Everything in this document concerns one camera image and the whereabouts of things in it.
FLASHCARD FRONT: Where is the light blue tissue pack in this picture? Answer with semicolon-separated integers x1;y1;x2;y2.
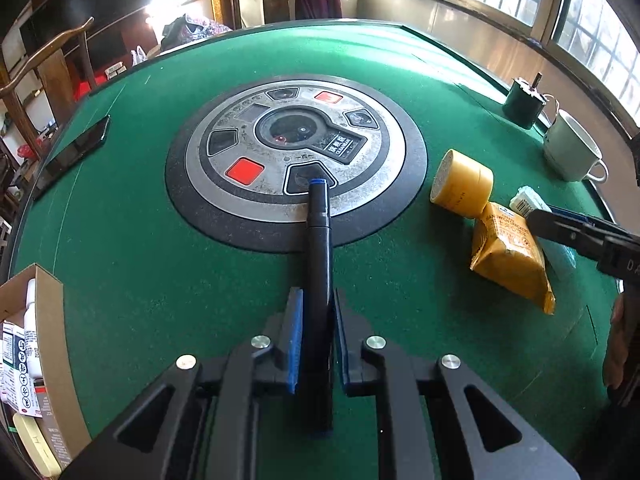
509;185;576;280

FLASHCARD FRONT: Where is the black marker blue cap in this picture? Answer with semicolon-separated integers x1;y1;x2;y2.
299;178;334;434

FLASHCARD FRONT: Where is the yellow cracker packet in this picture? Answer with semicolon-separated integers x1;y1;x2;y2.
470;202;555;315

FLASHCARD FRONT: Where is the yellow round container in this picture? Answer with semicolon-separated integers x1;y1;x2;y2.
430;148;494;219

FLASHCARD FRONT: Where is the green white medicine box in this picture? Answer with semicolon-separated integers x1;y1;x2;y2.
1;321;41;418

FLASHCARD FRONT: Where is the cream keychain case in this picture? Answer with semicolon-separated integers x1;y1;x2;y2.
12;413;62;479

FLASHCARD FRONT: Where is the white medicine bottle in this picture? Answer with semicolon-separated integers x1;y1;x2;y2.
24;278;42;380

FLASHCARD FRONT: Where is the grey red carton box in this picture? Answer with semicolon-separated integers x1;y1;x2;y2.
35;379;72;470

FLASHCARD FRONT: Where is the person right hand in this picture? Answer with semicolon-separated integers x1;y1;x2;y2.
602;292;628;389

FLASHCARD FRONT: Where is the white ceramic mug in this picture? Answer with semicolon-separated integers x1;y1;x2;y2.
544;110;608;183

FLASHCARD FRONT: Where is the dark green cylinder motor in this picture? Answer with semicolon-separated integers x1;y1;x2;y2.
502;72;549;129

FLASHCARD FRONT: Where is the round table centre control panel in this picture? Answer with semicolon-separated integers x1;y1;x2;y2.
165;75;428;254

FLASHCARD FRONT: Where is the cardboard box tray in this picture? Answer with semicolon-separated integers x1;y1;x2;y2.
1;263;91;460

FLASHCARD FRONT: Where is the black smartphone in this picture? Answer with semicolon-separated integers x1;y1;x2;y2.
34;115;111;200

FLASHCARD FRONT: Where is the wooden armchair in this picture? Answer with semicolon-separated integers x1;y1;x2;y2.
1;16;98;160

